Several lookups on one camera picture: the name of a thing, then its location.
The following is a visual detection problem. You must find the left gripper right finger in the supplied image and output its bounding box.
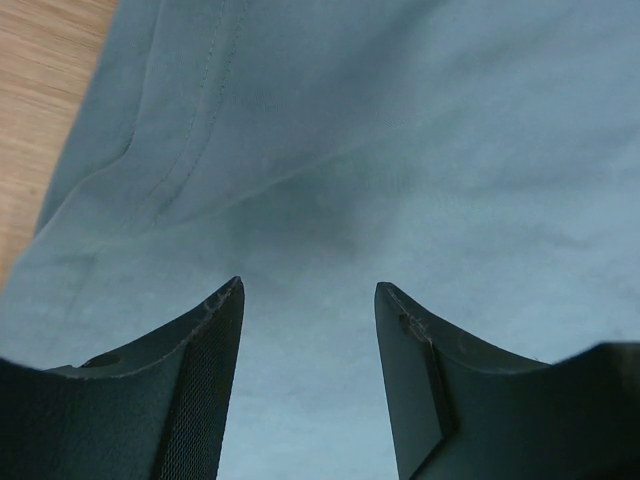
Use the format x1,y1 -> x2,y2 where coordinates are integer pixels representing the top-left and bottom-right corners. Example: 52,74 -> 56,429
375,282 -> 639,480

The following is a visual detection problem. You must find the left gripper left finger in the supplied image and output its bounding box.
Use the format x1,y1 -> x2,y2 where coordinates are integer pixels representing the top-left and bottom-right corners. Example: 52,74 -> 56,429
1,278 -> 244,480

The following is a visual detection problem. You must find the blue-grey t shirt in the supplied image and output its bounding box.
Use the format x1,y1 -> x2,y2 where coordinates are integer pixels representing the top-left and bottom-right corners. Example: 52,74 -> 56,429
1,1 -> 639,479

